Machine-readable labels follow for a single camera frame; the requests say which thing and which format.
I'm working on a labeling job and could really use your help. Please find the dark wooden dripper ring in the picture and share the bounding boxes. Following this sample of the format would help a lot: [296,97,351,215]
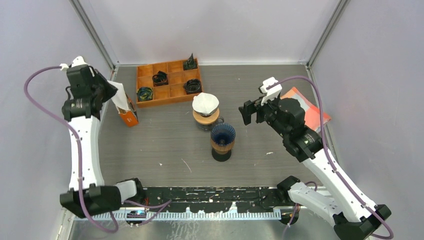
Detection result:
[210,139,236,156]

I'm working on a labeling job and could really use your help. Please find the clear smoky glass dripper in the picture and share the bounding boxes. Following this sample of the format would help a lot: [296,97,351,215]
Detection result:
[194,107,219,118]

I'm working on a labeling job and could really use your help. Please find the rolled black tie right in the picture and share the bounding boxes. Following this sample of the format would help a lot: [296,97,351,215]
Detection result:
[183,78,202,95]

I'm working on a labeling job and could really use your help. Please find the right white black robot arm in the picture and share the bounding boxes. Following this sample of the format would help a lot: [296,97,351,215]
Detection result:
[238,98,392,240]

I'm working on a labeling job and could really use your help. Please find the blue glass dripper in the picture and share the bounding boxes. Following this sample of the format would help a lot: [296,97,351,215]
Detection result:
[210,123,236,146]

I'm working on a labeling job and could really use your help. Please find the light wooden dripper ring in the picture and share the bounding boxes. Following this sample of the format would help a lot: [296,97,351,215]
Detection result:
[192,109,221,126]

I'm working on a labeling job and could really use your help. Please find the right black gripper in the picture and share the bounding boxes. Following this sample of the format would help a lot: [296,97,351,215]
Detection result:
[239,92,289,138]

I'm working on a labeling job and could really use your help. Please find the rolled black tie back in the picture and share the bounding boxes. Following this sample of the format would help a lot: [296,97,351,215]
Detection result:
[182,53,198,71]

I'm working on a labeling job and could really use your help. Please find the orange grey folded cloth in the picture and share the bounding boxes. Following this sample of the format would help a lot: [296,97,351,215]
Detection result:
[280,87,321,133]

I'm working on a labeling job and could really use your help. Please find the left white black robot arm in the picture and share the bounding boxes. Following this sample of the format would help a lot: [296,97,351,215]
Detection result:
[59,63,146,218]

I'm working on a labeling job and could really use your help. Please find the rolled black tie middle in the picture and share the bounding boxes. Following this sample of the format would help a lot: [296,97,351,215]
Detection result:
[152,71,169,87]

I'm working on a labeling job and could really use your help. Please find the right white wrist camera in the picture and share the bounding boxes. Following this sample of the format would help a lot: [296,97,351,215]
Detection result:
[258,77,283,106]

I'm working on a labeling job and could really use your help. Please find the grey glass server jug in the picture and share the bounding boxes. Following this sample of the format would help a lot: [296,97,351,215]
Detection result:
[196,116,225,132]

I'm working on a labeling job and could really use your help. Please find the orange wooden compartment tray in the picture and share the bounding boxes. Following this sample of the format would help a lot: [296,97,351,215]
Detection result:
[135,59,204,108]

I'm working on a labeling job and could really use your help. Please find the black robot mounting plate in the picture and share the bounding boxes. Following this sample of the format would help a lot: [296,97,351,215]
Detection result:
[144,186,295,214]

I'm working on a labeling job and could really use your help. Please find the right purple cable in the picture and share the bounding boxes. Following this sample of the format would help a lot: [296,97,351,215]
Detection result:
[268,75,395,240]

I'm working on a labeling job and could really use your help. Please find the white paper coffee filter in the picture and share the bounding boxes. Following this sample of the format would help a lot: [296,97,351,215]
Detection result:
[192,92,220,113]

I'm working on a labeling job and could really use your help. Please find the black round base disc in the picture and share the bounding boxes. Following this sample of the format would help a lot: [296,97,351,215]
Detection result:
[211,149,232,162]

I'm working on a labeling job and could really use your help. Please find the orange filter holder box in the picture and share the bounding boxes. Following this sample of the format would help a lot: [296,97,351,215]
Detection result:
[117,95,139,127]

